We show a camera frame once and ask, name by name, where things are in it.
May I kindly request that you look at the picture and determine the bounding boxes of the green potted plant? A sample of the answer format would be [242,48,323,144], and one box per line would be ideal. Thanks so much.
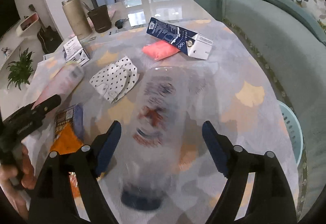
[6,48,35,90]

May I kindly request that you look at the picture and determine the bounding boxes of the black keys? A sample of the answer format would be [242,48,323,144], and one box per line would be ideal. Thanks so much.
[114,18,129,29]

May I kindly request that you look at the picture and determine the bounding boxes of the black guitar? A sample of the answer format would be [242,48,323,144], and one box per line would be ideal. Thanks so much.
[29,4,63,54]

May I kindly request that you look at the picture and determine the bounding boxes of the cream storage box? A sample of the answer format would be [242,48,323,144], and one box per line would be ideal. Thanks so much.
[16,13,40,36]

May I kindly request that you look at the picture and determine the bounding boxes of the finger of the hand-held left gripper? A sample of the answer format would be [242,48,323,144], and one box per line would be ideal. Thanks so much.
[30,94,62,115]

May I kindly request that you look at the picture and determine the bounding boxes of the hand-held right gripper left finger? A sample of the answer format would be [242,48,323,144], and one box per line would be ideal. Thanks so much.
[28,120,122,224]

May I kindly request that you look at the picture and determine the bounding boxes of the printed grey tablecloth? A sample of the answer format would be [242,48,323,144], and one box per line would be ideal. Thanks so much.
[22,19,300,224]

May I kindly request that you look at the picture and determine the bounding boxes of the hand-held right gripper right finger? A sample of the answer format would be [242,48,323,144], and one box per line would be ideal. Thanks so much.
[202,120,299,224]

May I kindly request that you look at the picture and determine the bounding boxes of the person's left hand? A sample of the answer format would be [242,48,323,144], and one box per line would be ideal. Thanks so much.
[0,143,37,220]

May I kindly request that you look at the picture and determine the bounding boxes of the clear plastic bottle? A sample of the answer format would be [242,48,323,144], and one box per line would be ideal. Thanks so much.
[120,66,194,210]

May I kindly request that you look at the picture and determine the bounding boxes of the light blue plastic basket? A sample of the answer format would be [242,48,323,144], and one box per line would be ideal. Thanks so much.
[277,100,304,166]

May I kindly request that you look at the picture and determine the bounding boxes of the orange and blue snack packet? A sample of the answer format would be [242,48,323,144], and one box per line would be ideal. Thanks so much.
[50,103,86,156]

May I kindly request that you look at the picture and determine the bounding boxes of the beige thermos flask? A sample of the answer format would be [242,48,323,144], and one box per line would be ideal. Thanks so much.
[61,0,92,40]

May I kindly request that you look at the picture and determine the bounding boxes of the blue and white carton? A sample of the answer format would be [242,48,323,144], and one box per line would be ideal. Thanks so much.
[146,17,213,60]

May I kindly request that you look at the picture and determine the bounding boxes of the teal sofa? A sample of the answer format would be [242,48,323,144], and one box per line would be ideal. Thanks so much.
[133,0,326,139]

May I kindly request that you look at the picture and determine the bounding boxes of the white polka dot cloth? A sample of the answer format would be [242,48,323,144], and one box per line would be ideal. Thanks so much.
[89,56,140,104]

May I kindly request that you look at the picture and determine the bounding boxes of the pink white tube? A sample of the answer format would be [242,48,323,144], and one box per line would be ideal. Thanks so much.
[33,63,85,107]

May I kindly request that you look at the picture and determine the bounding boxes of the dark brown cup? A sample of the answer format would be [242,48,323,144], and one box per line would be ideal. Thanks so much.
[87,4,112,34]

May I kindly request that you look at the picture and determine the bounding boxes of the black television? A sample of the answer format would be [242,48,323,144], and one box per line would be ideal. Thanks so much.
[0,0,21,39]

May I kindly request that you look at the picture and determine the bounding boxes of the small white printed box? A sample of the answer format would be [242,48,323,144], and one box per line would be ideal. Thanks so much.
[63,37,90,66]

